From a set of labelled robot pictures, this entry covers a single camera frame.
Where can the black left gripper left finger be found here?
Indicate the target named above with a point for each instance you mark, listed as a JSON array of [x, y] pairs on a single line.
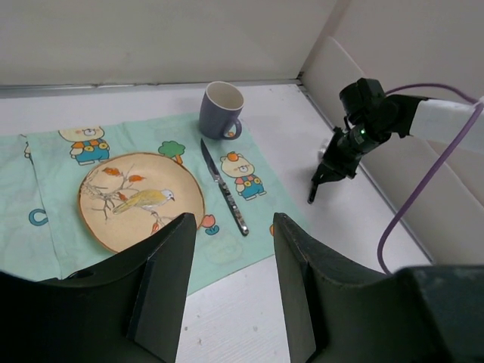
[[127, 308]]

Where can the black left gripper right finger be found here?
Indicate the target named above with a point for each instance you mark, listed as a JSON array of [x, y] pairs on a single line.
[[336, 310]]

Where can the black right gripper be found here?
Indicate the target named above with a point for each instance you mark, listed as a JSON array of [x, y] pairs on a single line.
[[369, 121]]

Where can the steak knife dark handle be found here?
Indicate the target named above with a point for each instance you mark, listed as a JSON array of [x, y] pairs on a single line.
[[214, 172]]

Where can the bird painted ceramic plate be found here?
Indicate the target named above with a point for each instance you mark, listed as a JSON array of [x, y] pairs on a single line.
[[131, 197]]

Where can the green cartoon placemat cloth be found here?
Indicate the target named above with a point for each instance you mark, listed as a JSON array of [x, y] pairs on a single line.
[[43, 235]]

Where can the purple ceramic mug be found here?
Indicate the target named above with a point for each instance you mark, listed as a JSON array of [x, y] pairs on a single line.
[[220, 110]]

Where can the fork dark handle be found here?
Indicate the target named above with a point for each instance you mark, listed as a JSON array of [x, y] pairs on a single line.
[[319, 171]]

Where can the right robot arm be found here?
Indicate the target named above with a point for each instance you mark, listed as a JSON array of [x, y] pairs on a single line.
[[437, 120]]

